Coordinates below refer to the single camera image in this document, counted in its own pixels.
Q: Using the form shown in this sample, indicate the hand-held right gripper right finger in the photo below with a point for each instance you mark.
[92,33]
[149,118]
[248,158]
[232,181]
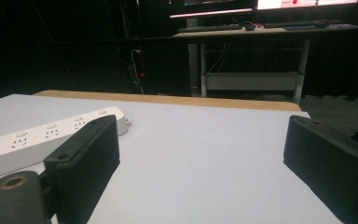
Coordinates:
[332,155]

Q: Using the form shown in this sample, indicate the black keyboard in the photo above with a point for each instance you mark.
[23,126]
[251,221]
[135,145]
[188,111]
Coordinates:
[209,28]
[292,24]

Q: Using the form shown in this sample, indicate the computer monitor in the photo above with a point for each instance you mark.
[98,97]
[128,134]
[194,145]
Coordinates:
[213,7]
[307,3]

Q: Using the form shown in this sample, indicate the black computer mouse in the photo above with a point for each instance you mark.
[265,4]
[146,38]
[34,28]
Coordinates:
[322,23]
[249,26]

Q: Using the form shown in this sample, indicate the white table cover sheet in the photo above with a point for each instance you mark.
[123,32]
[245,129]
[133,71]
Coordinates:
[199,149]

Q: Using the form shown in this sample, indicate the white-framed office desk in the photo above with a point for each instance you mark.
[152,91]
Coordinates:
[261,56]

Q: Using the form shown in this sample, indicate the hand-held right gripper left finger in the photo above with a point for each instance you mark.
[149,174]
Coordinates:
[87,161]

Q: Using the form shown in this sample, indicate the white power strip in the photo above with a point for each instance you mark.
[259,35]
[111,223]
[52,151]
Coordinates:
[28,146]

